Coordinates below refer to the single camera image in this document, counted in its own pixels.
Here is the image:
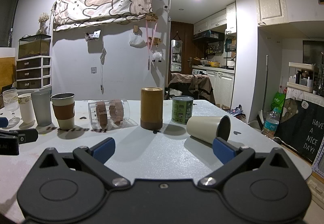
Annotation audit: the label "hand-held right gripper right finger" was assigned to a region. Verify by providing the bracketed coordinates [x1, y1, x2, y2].
[198, 137, 288, 188]

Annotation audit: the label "white drawer unit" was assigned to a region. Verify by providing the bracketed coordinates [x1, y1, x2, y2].
[16, 56, 52, 89]

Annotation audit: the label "wooden board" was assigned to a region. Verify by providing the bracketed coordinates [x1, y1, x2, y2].
[0, 47, 17, 91]

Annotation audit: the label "clear glass with cork sleeve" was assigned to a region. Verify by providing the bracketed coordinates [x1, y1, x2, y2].
[87, 98, 131, 126]

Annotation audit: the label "dried flower vase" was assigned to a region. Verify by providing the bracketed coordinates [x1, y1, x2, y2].
[38, 12, 50, 35]

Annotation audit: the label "black printed cloth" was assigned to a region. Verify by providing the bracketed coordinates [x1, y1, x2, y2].
[274, 98, 324, 164]

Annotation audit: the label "glass terrarium tank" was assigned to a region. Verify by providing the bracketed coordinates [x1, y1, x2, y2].
[18, 34, 52, 59]

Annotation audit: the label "white hanging cable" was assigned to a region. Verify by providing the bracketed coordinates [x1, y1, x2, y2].
[99, 47, 107, 94]

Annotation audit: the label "green plastic bag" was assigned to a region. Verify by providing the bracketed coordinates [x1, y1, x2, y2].
[271, 92, 287, 113]

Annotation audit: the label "chair with brown clothing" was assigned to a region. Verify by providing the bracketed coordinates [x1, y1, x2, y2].
[168, 73, 216, 105]

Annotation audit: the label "white wall cabinet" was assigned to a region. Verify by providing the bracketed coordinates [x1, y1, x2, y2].
[254, 0, 289, 27]

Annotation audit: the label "clear acrylic wall holder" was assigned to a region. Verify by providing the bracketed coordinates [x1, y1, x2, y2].
[85, 30, 102, 43]

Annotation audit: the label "pink lanyard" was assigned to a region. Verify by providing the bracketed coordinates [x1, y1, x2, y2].
[145, 20, 159, 70]

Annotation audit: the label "wall mirror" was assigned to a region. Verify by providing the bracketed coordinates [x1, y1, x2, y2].
[171, 39, 183, 73]

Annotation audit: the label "brown wooden door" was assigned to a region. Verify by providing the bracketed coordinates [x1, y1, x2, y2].
[170, 21, 194, 81]

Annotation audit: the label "green tin can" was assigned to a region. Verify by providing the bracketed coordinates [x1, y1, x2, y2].
[172, 95, 194, 123]

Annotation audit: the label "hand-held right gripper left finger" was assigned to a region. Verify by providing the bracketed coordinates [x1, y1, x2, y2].
[38, 137, 130, 187]

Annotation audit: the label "white mop pole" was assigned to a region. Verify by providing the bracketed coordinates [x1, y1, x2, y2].
[258, 55, 269, 128]

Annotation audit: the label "grey frosted cup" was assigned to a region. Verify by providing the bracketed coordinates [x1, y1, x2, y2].
[31, 90, 52, 127]

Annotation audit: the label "metal cup with brown sleeve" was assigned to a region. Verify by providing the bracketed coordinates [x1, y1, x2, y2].
[50, 93, 76, 130]

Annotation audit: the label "wooden hook rack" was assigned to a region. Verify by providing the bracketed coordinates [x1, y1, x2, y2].
[148, 36, 163, 46]

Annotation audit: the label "brown bamboo cup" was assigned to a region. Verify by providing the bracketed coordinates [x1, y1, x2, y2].
[140, 87, 163, 130]

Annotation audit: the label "clear water bottle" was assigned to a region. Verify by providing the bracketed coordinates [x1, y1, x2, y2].
[263, 110, 280, 138]

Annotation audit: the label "cream cup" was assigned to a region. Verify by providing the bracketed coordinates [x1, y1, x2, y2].
[187, 115, 231, 145]

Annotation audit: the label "white patterned paper cup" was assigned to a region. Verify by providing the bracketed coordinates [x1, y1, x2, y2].
[17, 93, 35, 123]

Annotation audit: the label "white kitchen wall cabinets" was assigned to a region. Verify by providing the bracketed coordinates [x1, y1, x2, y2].
[193, 2, 237, 35]

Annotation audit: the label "printed blanket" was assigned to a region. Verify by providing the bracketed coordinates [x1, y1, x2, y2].
[52, 0, 155, 32]

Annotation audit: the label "white face mask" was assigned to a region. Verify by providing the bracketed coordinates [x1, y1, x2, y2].
[129, 32, 145, 48]

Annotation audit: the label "clear stemmed glass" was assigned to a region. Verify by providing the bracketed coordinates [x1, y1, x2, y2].
[2, 89, 21, 125]

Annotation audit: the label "white shelf organizer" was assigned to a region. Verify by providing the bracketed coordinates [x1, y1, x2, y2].
[287, 62, 320, 93]

